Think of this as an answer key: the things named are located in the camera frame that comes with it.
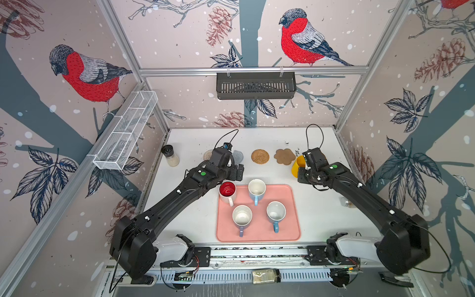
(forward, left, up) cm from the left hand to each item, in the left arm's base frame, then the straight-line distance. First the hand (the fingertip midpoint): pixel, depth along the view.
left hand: (238, 164), depth 80 cm
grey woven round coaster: (+18, +1, -20) cm, 27 cm away
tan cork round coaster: (+18, -12, -20) cm, 30 cm away
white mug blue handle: (-15, -18, -17) cm, 29 cm away
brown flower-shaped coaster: (+18, -27, -20) cm, 38 cm away
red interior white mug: (-5, +6, -17) cm, 19 cm away
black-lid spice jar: (+13, +37, -14) cm, 42 cm away
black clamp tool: (-40, -61, -17) cm, 75 cm away
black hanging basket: (+49, -10, +7) cm, 51 cm away
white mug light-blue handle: (-4, -9, -17) cm, 20 cm away
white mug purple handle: (-17, -2, -18) cm, 25 cm away
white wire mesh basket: (+12, +49, +11) cm, 52 cm away
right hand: (-1, -29, -7) cm, 30 cm away
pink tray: (-21, -10, -20) cm, 31 cm away
